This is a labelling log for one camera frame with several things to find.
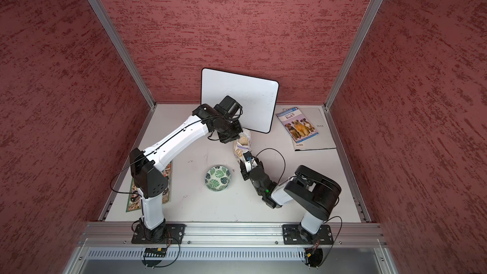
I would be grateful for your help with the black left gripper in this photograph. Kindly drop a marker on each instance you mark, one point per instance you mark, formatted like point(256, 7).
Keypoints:
point(238, 129)

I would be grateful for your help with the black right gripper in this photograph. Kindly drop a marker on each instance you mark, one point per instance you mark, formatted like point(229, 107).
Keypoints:
point(243, 170)

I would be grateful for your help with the instant oatmeal bag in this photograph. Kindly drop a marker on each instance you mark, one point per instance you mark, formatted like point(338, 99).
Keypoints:
point(242, 144)

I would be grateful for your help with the green leaf pattern bowl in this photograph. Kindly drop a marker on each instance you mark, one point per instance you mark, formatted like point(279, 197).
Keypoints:
point(218, 178)

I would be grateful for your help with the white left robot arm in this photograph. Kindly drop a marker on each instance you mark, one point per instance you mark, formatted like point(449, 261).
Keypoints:
point(147, 165)

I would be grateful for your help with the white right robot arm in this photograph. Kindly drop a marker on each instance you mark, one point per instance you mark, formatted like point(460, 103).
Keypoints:
point(317, 194)

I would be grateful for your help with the dog picture book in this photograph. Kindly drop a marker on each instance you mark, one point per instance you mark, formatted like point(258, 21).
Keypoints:
point(297, 125)

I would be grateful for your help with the colourful comic magazine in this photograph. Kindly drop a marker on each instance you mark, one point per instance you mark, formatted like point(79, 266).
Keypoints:
point(134, 201)

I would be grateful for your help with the white board black frame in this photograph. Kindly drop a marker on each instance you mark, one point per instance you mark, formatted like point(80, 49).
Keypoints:
point(257, 96)

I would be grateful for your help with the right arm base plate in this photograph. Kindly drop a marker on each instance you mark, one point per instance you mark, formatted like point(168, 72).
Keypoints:
point(297, 235)

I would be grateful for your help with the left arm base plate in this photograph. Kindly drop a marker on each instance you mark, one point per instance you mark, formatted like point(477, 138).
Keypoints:
point(166, 234)

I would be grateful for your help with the aluminium front rail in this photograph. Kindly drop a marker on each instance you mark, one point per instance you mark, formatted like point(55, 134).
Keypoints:
point(206, 241)

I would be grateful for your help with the left aluminium corner post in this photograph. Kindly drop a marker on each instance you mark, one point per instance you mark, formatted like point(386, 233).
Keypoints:
point(119, 45)

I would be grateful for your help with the aluminium corner post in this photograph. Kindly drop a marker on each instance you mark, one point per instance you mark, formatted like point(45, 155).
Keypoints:
point(362, 31)
point(119, 45)

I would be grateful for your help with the right aluminium corner post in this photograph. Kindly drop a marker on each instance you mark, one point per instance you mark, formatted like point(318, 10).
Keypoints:
point(362, 31)

